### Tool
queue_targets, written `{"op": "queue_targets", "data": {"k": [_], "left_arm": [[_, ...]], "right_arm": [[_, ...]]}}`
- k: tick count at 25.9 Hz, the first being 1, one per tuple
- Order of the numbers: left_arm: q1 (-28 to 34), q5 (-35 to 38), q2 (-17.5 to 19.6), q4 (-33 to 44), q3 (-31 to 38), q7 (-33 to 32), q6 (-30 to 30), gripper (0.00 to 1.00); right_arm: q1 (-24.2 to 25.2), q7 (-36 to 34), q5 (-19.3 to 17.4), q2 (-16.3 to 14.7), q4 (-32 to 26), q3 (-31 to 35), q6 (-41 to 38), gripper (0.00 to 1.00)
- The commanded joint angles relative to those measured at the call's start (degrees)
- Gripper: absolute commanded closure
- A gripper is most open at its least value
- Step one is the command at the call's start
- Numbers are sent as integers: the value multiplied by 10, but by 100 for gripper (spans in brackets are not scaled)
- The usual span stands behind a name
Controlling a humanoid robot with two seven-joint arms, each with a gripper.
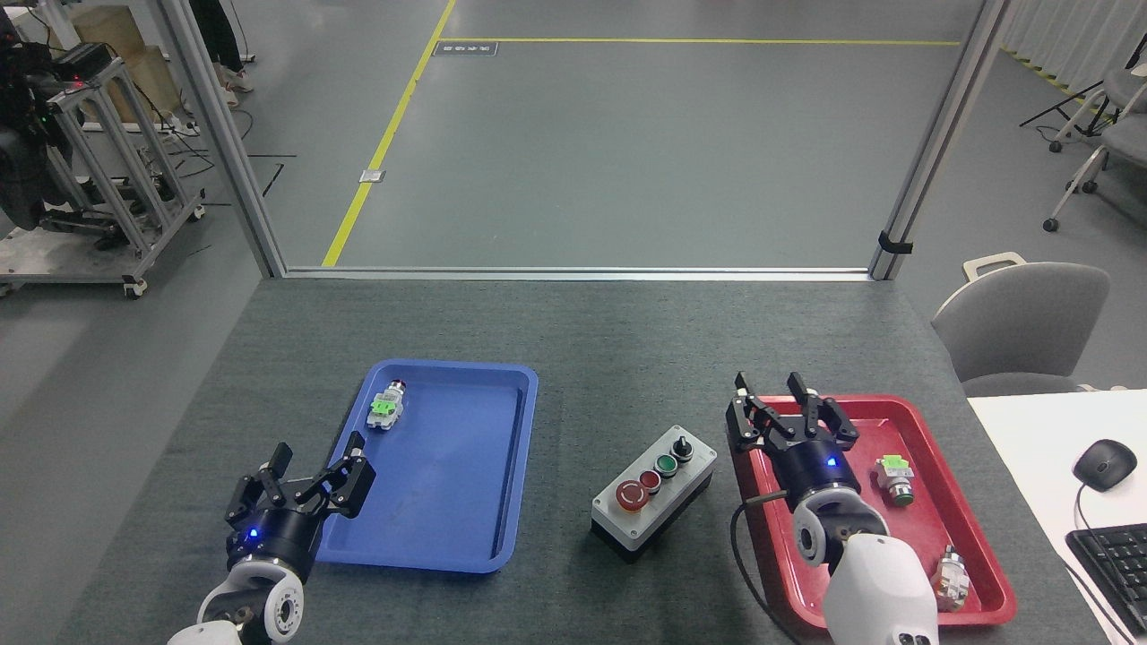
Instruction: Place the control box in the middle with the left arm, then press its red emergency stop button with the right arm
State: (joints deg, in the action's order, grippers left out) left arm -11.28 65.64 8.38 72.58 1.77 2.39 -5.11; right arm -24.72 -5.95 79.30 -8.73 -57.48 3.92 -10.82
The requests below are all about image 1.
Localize silver push button switch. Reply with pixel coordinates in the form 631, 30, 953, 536
930, 544, 974, 615

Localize silver aluminium post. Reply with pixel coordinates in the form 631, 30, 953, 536
160, 0, 288, 279

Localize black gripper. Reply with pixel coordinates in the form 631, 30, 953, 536
725, 371, 867, 515
224, 431, 376, 585

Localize grey office chair on castors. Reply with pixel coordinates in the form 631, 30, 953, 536
1043, 115, 1147, 234
1048, 67, 1147, 153

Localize black mouse cable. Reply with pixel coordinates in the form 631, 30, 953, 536
1074, 484, 1143, 628

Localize aluminium frame cart on wheels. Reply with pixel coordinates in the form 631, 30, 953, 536
0, 54, 207, 300

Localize white handle behind chair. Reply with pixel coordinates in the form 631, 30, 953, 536
962, 252, 1028, 284

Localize blue plastic tray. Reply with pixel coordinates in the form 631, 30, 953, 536
309, 359, 539, 574

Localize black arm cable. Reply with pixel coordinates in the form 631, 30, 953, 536
729, 489, 807, 645

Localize white desk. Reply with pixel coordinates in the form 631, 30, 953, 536
966, 389, 1147, 645

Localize black machine on cart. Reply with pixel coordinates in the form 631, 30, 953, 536
0, 0, 73, 230

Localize grey chair with round back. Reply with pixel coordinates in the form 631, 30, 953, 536
930, 262, 1112, 397

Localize grey control box with buttons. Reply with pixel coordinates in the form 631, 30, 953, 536
590, 424, 719, 565

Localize black computer mouse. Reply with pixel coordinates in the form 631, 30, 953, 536
1072, 439, 1138, 491

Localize black keyboard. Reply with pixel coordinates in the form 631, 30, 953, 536
1065, 524, 1147, 639

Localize red plastic tray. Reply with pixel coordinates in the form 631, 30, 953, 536
728, 395, 1018, 632

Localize black tripod stand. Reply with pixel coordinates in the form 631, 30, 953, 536
1018, 34, 1147, 137

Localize brown cardboard box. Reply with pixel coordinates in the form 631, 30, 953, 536
52, 4, 185, 126

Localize push button with green block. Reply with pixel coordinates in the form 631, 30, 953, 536
366, 381, 409, 433

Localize silver post with black clamp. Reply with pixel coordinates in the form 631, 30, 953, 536
867, 0, 1013, 282

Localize green push button switch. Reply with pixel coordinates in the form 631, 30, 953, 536
874, 453, 917, 510

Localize person's legs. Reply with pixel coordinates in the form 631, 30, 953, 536
186, 0, 255, 110

